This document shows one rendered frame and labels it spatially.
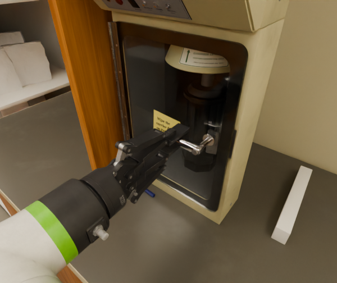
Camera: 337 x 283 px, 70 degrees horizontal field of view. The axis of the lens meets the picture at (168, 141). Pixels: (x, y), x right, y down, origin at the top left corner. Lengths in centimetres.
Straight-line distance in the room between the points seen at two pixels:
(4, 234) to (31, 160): 64
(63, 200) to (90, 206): 3
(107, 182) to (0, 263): 15
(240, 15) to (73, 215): 33
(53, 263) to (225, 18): 37
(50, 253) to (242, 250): 45
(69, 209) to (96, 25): 43
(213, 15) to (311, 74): 53
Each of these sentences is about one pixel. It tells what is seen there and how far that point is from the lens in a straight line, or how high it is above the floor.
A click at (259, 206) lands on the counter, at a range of 74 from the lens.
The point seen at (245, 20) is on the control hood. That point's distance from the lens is 36.
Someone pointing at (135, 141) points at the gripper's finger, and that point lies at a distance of 40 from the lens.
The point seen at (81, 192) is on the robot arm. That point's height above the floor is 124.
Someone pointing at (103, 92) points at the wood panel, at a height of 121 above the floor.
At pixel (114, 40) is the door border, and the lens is 58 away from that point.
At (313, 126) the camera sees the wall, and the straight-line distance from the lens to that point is 91.
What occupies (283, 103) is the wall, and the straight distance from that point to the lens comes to 90.
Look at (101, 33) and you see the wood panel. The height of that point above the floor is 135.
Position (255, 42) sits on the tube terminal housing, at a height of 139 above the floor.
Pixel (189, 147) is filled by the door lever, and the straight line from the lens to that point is 46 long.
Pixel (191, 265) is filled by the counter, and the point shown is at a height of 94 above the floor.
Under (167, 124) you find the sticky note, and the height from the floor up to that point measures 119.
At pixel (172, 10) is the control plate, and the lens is 42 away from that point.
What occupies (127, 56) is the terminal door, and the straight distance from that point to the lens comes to 56.
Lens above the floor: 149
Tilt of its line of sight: 37 degrees down
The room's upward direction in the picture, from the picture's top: straight up
